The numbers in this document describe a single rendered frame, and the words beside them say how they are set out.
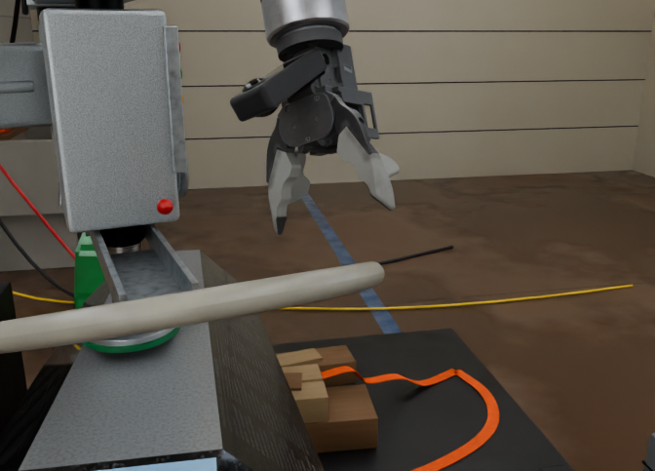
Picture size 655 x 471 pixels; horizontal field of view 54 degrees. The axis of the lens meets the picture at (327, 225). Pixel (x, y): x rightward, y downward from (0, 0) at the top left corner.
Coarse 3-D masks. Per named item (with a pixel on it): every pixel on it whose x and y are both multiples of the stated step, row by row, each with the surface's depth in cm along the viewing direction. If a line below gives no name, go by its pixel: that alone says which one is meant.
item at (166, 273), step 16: (96, 240) 124; (160, 240) 123; (112, 256) 127; (128, 256) 127; (144, 256) 127; (160, 256) 125; (176, 256) 113; (112, 272) 105; (128, 272) 118; (144, 272) 118; (160, 272) 118; (176, 272) 111; (112, 288) 104; (128, 288) 110; (144, 288) 110; (160, 288) 110; (176, 288) 110; (192, 288) 100
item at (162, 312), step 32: (224, 288) 57; (256, 288) 57; (288, 288) 59; (320, 288) 61; (352, 288) 65; (32, 320) 56; (64, 320) 55; (96, 320) 54; (128, 320) 54; (160, 320) 55; (192, 320) 55; (0, 352) 59
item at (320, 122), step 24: (288, 48) 66; (312, 48) 67; (336, 48) 69; (336, 72) 69; (312, 96) 65; (336, 96) 64; (360, 96) 68; (288, 120) 67; (312, 120) 65; (288, 144) 67; (312, 144) 67; (336, 144) 71
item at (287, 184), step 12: (276, 156) 69; (288, 156) 68; (300, 156) 70; (276, 168) 69; (288, 168) 68; (300, 168) 69; (276, 180) 69; (288, 180) 68; (300, 180) 72; (276, 192) 69; (288, 192) 69; (300, 192) 73; (276, 204) 69; (288, 204) 72; (276, 216) 69; (276, 228) 70
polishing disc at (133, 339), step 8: (120, 336) 136; (128, 336) 136; (136, 336) 136; (144, 336) 136; (152, 336) 137; (160, 336) 139; (104, 344) 135; (112, 344) 135; (120, 344) 135; (128, 344) 135
